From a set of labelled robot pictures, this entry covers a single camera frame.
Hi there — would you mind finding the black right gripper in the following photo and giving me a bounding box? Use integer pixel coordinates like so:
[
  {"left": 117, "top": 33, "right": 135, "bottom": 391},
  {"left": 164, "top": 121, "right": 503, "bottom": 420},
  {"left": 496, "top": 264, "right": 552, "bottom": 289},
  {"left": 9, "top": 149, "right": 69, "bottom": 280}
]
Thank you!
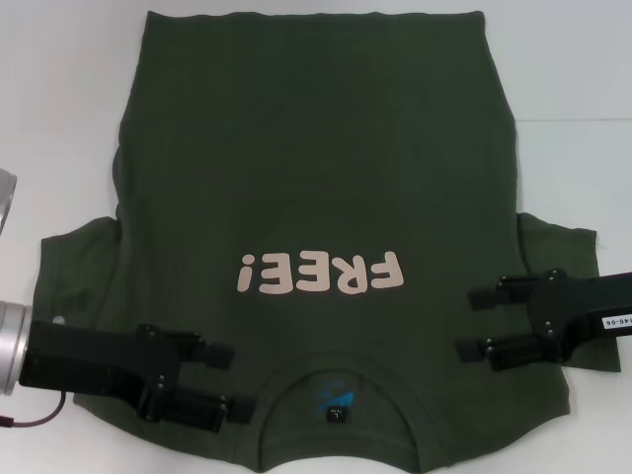
[{"left": 456, "top": 270, "right": 632, "bottom": 372}]

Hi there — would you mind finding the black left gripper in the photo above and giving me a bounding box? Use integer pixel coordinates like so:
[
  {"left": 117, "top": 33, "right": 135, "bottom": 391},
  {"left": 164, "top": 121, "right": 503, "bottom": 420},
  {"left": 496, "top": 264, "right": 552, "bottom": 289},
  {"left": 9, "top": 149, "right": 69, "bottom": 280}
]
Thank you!
[{"left": 19, "top": 319, "right": 256, "bottom": 429}]

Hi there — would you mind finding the dark green FREE! t-shirt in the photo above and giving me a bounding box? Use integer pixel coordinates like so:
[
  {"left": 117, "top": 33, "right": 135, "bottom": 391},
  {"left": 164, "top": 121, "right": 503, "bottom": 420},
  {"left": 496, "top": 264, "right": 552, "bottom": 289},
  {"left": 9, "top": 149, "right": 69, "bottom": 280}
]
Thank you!
[{"left": 37, "top": 8, "right": 623, "bottom": 474}]

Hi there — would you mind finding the left arm dark cable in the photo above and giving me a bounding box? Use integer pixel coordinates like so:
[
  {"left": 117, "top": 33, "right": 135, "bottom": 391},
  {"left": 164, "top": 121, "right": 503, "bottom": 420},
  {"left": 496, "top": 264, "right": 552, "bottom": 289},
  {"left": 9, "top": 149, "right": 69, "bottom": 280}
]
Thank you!
[{"left": 0, "top": 390, "right": 66, "bottom": 432}]

